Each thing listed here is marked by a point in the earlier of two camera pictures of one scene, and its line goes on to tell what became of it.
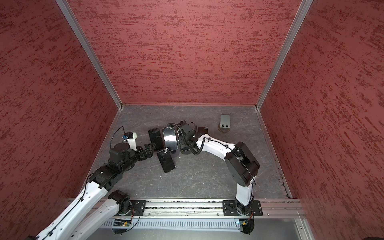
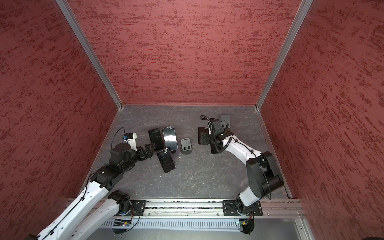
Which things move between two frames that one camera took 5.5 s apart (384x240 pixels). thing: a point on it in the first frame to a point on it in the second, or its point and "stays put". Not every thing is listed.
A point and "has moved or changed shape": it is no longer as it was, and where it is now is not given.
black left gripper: [149, 153] stays put
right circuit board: [248, 225] stays put
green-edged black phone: [185, 149] has moved or changed shape
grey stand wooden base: [224, 125] stays put
